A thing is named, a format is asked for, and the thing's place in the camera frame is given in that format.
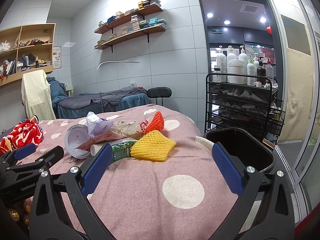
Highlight person left hand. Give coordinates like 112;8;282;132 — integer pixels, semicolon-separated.
8;197;33;227

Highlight wooden cubby shelf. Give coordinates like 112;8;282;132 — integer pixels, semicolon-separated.
1;23;61;86

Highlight dark brown trash bin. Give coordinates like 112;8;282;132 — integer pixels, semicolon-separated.
204;128;276;173

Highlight green white milk carton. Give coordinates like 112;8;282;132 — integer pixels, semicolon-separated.
90;138;137;163

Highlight red hanging ornament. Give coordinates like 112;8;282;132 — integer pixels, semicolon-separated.
266;26;272;35

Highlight red patterned cloth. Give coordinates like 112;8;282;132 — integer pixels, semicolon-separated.
1;119;44;156

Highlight white plastic cup lid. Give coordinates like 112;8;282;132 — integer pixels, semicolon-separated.
65;124;91;159

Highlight wooden wall shelf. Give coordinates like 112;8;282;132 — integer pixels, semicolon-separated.
94;23;167;50
94;0;163;34

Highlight orange foam fruit net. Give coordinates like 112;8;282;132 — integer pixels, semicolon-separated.
144;111;164;134

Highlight wall poster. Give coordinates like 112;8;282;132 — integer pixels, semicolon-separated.
52;46;62;69

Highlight upper wooden wall shelf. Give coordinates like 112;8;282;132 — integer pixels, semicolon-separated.
94;0;163;34

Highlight large white tub jar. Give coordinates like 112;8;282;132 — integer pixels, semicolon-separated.
228;60;245;85

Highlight lower wooden wall shelf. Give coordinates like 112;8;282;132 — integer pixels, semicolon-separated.
94;23;167;50

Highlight black wire trolley cart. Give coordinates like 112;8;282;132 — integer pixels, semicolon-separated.
204;73;285;143

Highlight black round stool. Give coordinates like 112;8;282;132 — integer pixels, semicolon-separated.
147;87;172;106

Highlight yellow foam fruit net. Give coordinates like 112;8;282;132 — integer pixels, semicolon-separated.
130;130;176;162

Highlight massage bed with blue cover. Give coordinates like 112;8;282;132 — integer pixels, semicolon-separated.
47;77;149;119

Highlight purple plastic wrapper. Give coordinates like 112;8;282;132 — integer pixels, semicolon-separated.
86;112;114;137

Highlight pink polka dot bedspread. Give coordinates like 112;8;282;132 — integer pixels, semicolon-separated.
15;103;253;240

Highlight cream towel on chair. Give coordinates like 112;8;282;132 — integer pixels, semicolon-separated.
21;69;56;121

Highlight dark brown bottle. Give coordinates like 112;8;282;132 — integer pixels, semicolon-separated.
257;61;266;86

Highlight white pump bottle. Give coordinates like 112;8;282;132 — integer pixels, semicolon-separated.
216;46;227;82

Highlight pink printed paper wrapper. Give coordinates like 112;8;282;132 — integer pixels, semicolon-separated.
76;130;125;151

